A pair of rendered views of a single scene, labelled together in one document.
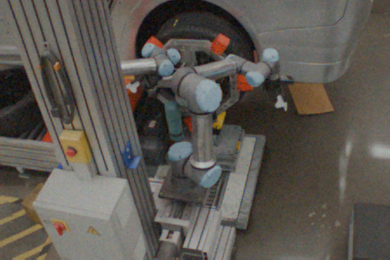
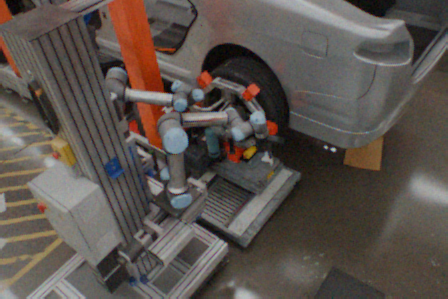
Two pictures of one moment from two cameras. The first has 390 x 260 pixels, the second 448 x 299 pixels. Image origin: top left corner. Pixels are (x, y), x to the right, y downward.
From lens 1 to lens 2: 0.93 m
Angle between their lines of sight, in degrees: 17
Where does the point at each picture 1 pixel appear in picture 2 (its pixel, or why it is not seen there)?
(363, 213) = (334, 279)
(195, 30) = (236, 75)
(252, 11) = (286, 69)
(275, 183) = (290, 217)
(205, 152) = (175, 181)
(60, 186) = (53, 176)
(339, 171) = (352, 228)
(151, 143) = (196, 153)
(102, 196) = (74, 193)
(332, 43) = (354, 115)
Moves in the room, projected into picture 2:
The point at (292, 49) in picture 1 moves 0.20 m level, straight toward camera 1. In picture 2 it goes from (317, 110) to (304, 128)
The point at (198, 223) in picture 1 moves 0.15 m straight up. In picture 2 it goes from (170, 232) to (165, 217)
